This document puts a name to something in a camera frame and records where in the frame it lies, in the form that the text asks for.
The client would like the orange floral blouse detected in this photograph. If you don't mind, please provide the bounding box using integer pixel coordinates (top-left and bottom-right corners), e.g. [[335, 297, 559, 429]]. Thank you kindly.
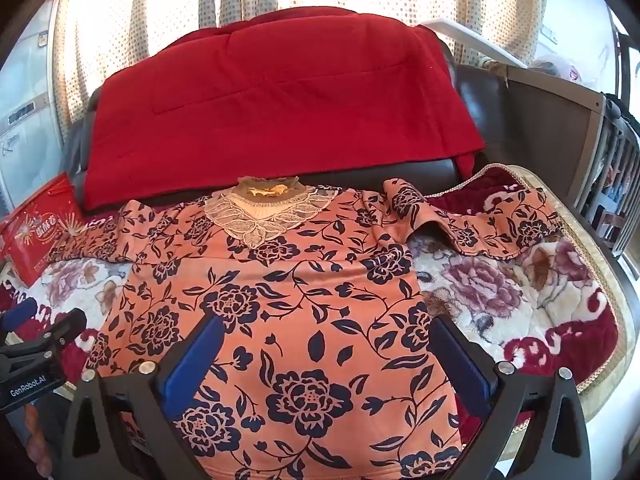
[[50, 174, 559, 479]]

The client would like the person left hand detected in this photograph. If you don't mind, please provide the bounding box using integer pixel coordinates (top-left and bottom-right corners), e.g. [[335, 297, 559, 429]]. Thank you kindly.
[[24, 404, 53, 479]]

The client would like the red snack gift box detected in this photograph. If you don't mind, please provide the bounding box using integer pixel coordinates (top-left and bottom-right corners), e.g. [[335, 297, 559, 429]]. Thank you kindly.
[[1, 174, 84, 287]]

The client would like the silver refrigerator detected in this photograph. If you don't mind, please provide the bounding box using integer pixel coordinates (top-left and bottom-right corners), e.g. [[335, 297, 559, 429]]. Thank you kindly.
[[0, 0, 63, 216]]

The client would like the wooden crib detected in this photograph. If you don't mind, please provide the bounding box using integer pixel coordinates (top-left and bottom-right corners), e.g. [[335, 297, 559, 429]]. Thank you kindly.
[[503, 66, 639, 257]]

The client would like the red quilted blanket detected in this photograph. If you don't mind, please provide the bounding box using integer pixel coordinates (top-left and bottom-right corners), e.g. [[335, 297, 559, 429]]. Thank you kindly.
[[82, 6, 484, 209]]

